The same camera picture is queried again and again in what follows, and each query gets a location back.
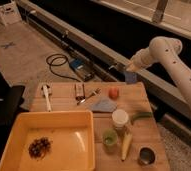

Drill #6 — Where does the yellow plastic tray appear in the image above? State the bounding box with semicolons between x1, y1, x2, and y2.
0;111;95;171

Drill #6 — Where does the small wooden block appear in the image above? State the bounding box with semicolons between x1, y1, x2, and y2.
75;83;85;100

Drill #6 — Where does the green cup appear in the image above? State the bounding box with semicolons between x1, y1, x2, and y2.
102;129;118;147

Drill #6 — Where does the metal fork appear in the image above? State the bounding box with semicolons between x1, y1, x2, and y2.
77;88;101;105

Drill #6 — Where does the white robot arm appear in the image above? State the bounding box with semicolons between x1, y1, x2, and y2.
126;36;191;109

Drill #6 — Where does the blue electronic box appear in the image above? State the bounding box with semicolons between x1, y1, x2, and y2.
69;59;94;82

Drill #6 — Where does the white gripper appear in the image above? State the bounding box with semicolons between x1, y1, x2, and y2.
126;53;145;72

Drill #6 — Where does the yellow corn cob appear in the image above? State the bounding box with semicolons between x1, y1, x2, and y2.
121;133;132;161

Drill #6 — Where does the white lidded jar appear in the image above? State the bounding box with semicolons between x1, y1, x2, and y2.
112;109;129;135

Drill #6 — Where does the black cable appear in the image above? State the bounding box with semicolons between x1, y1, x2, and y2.
45;53;83;83

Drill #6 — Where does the blue grey cloth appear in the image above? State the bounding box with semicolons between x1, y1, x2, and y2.
89;98;117;113

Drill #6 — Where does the white storage box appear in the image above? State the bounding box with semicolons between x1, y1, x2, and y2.
0;0;22;26

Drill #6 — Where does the red tomato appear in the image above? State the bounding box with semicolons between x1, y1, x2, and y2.
108;87;119;99

